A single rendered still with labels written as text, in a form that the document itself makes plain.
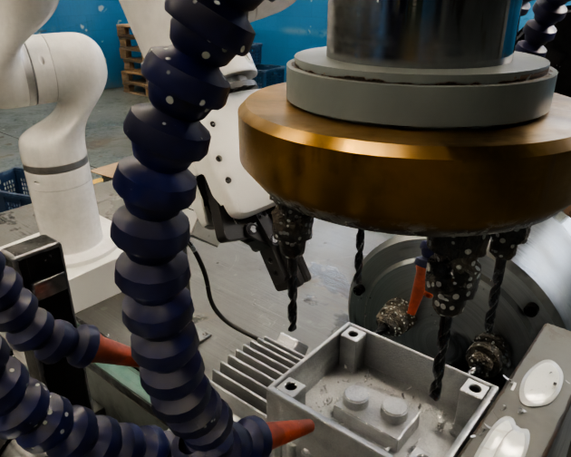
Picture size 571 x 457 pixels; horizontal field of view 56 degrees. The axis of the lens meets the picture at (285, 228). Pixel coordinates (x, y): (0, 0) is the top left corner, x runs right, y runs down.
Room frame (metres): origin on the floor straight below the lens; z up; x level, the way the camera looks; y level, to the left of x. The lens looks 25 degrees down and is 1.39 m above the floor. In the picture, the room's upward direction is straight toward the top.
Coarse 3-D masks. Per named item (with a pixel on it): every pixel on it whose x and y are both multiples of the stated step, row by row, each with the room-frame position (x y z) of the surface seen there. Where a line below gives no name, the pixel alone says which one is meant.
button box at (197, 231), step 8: (192, 208) 0.75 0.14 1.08; (192, 216) 0.74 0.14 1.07; (192, 224) 0.73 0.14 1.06; (200, 224) 0.74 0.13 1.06; (192, 232) 0.73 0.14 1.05; (200, 232) 0.74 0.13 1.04; (208, 232) 0.75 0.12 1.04; (200, 240) 0.78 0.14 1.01; (208, 240) 0.75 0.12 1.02; (216, 240) 0.76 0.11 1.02
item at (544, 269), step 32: (544, 224) 0.52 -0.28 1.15; (384, 256) 0.52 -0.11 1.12; (416, 256) 0.49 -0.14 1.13; (544, 256) 0.47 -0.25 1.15; (352, 288) 0.54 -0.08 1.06; (384, 288) 0.51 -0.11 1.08; (480, 288) 0.45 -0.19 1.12; (512, 288) 0.43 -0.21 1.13; (544, 288) 0.42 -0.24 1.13; (352, 320) 0.54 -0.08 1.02; (384, 320) 0.47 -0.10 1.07; (416, 320) 0.48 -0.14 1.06; (480, 320) 0.44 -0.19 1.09; (512, 320) 0.42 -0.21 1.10; (544, 320) 0.41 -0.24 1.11; (448, 352) 0.46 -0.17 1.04; (480, 352) 0.41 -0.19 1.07; (512, 352) 0.42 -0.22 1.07
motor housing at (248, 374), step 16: (240, 352) 0.36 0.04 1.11; (256, 352) 0.36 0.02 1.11; (272, 352) 0.36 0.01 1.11; (288, 352) 0.38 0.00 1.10; (224, 368) 0.35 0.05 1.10; (240, 368) 0.35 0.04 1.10; (256, 368) 0.35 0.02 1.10; (272, 368) 0.34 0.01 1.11; (288, 368) 0.34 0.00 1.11; (224, 384) 0.34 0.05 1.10; (240, 384) 0.33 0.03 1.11; (256, 384) 0.33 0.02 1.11; (224, 400) 0.32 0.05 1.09; (240, 400) 0.31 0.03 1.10; (256, 400) 0.31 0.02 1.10; (240, 416) 0.31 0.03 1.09
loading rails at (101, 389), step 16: (80, 320) 0.67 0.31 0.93; (96, 368) 0.58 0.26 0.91; (112, 368) 0.58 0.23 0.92; (128, 368) 0.58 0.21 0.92; (96, 384) 0.59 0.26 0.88; (112, 384) 0.56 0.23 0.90; (128, 384) 0.54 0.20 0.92; (96, 400) 0.59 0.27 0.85; (112, 400) 0.57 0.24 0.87; (128, 400) 0.54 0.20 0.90; (144, 400) 0.52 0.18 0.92; (112, 416) 0.57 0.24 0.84; (128, 416) 0.54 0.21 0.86; (144, 416) 0.52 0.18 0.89
